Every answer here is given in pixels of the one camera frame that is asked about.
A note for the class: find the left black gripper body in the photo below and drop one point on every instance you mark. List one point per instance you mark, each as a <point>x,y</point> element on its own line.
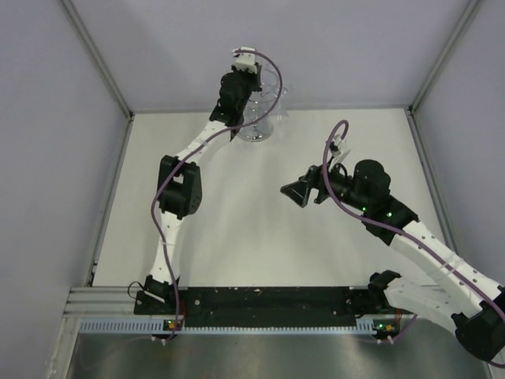
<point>250,80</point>

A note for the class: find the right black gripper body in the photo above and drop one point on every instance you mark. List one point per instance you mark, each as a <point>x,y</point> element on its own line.
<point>342,187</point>

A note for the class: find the clear wine glass taken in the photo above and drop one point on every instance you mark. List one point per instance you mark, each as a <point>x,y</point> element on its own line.
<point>281,112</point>

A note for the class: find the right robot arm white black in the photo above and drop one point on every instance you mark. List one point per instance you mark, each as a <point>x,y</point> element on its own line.
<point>465,302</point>

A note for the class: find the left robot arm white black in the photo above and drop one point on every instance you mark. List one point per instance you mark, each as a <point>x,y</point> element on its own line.
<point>180,189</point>

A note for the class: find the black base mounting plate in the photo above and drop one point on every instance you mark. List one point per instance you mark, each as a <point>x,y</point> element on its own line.
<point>280,306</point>

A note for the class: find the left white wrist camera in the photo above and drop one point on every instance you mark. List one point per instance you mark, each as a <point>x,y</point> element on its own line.
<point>245,59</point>

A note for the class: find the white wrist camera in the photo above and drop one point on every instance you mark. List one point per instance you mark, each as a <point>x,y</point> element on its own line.
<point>245,59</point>
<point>339,150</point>

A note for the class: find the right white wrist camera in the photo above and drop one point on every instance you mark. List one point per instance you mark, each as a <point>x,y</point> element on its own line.
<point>339,150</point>

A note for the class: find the light blue slotted cable duct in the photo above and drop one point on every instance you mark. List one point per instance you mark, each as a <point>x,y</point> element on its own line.
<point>144,326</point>

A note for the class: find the left aluminium frame post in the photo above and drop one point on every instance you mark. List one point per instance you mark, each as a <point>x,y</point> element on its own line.
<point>77,23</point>

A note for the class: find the aluminium frame post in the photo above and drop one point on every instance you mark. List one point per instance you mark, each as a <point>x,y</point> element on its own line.
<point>469,13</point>
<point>77,23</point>

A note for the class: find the right aluminium frame post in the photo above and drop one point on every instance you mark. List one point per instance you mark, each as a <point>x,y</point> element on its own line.
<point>469,13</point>

